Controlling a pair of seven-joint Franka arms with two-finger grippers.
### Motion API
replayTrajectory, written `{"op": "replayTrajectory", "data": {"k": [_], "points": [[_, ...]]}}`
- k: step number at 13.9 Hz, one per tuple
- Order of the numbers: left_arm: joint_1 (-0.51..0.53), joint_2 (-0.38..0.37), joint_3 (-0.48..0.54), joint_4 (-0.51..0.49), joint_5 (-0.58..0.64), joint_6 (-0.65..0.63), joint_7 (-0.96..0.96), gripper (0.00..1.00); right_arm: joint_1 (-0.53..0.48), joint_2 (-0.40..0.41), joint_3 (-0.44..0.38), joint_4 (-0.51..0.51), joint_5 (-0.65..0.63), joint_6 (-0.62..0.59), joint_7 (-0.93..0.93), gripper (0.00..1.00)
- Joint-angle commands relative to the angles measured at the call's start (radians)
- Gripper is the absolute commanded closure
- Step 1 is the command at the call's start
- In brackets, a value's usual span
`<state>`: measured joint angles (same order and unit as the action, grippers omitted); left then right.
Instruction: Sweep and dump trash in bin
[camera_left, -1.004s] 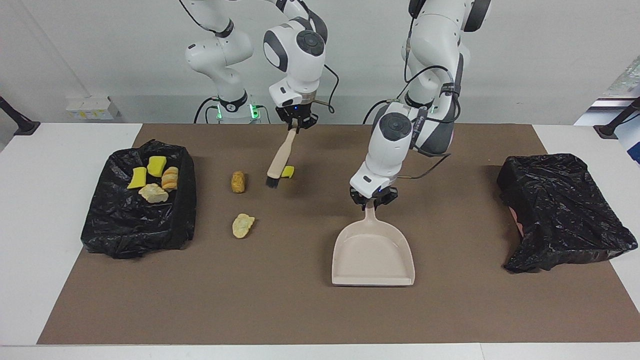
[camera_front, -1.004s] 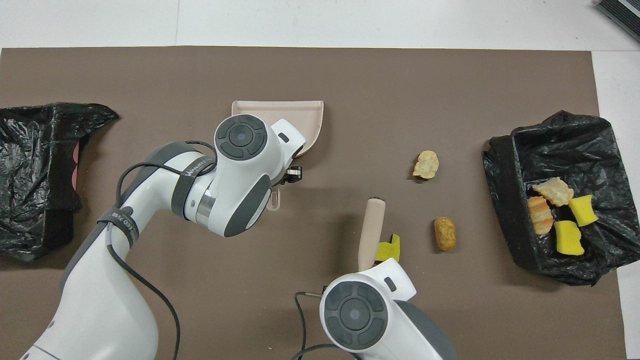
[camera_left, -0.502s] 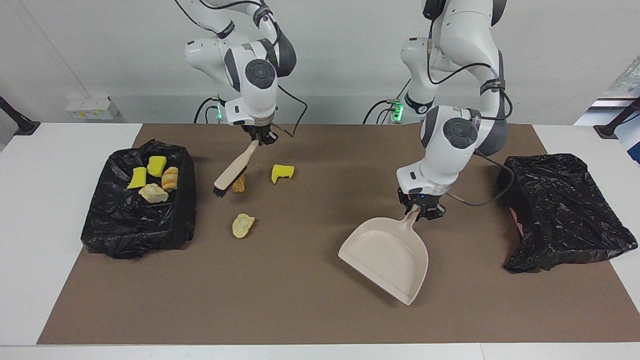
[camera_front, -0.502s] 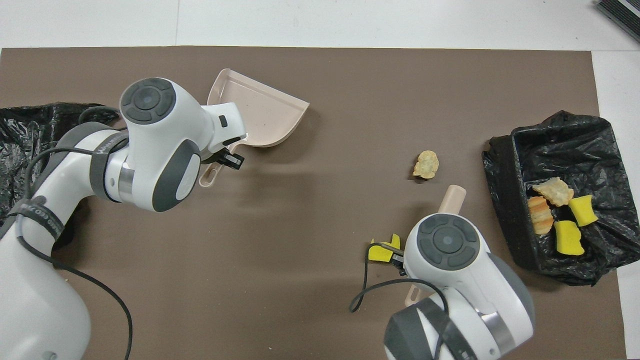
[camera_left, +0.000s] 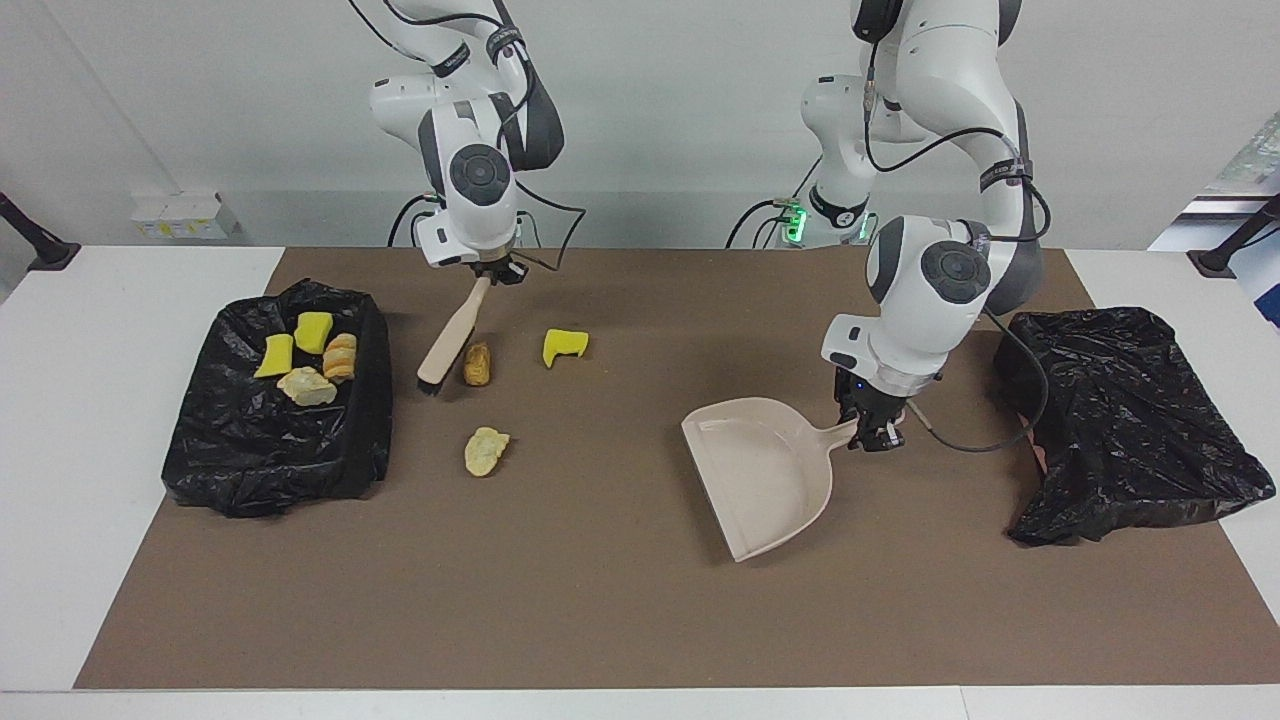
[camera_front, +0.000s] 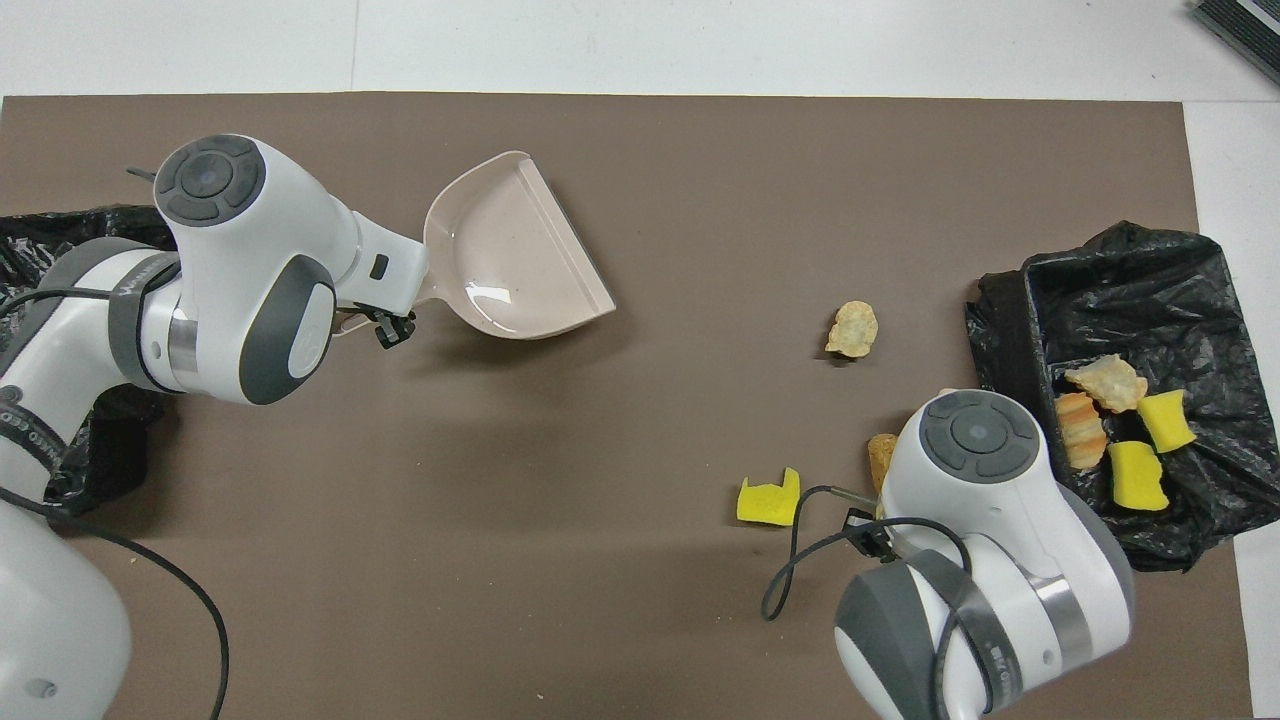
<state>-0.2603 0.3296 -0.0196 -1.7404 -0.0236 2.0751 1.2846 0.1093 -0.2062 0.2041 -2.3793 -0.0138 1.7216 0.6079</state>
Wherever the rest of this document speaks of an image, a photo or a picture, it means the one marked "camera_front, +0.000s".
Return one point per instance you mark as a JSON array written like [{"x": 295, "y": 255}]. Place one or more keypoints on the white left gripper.
[{"x": 395, "y": 250}]

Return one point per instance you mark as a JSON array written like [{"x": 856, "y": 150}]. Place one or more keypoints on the beige plastic dustpan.
[{"x": 510, "y": 260}]

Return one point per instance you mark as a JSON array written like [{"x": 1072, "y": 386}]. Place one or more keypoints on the notched yellow sponge piece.
[{"x": 768, "y": 505}]

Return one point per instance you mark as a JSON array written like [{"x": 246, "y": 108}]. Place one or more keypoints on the pale crusty bread chunk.
[
  {"x": 853, "y": 330},
  {"x": 1080, "y": 430},
  {"x": 1105, "y": 383}
]

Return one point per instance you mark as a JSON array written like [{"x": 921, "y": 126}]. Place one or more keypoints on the brown bread roll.
[{"x": 880, "y": 455}]

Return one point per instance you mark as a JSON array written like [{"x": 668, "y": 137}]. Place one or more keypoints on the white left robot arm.
[{"x": 230, "y": 260}]

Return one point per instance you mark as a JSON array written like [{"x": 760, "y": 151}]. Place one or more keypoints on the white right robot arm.
[{"x": 1000, "y": 520}]

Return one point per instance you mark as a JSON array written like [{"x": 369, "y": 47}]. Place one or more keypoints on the black plastic trash bag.
[
  {"x": 110, "y": 450},
  {"x": 1130, "y": 300}
]

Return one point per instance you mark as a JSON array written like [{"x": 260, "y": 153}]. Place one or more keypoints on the brown table mat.
[{"x": 600, "y": 500}]

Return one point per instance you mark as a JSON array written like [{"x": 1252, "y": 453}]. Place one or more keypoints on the dark ribbed panel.
[{"x": 1245, "y": 22}]

